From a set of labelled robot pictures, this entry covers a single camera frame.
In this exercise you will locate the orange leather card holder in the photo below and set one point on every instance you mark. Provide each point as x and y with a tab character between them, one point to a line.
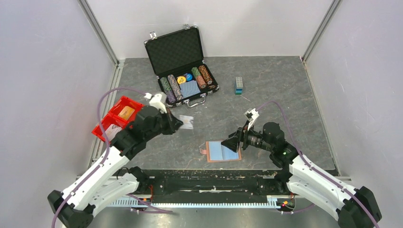
216	152

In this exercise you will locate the red bin near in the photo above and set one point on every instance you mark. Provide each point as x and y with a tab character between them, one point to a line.
105	122

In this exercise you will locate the red bin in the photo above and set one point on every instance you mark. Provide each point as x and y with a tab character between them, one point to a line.
105	122
126	101

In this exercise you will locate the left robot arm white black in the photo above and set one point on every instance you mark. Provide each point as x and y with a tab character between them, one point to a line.
78	204

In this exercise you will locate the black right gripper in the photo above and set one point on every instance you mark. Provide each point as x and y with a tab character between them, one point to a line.
240	135

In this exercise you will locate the white card in bin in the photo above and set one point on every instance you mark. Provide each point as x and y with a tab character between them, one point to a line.
112	130

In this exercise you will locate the yellow dealer chip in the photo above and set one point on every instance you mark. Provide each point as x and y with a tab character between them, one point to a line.
181	79

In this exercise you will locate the right aluminium frame post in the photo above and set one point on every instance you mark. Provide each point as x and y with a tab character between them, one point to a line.
331	11

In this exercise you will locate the red bin far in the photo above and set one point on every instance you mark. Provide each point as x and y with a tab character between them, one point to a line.
126	101

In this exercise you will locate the black poker chip case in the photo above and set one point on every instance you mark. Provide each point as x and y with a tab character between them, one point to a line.
176	53

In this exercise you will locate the green red chip stack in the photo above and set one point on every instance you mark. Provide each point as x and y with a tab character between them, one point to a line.
199	79

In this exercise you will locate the aluminium frame post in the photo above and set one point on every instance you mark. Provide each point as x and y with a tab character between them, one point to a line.
98	30
331	11

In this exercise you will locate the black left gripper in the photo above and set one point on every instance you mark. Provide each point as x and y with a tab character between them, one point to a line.
173	123

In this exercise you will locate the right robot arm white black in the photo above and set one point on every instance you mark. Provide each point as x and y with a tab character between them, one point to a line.
349	206

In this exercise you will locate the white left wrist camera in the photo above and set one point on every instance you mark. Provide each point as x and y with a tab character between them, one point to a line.
157	101

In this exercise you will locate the pink grey chip stack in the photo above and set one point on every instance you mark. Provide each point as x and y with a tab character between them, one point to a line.
175	87

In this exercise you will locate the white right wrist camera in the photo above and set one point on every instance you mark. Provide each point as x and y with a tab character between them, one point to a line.
251	115

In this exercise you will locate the grey blue toy brick stack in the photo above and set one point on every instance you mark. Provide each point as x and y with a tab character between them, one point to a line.
238	86

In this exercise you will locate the brown orange chip stack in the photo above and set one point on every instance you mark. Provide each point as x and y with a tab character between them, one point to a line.
205	74

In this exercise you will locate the green purple chip stack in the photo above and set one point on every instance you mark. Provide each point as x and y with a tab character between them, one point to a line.
168	90

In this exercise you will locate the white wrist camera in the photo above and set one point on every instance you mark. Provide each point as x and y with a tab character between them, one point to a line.
157	101
251	115

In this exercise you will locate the blue dealer chip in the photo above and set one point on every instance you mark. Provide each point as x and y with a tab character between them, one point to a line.
188	76

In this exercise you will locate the aluminium slotted cable duct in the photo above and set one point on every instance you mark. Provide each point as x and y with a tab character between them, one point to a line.
270	203

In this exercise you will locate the blue playing card deck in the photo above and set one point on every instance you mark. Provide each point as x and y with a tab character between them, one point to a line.
189	88

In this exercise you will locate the left aluminium frame post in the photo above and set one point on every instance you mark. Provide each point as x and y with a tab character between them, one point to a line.
98	30

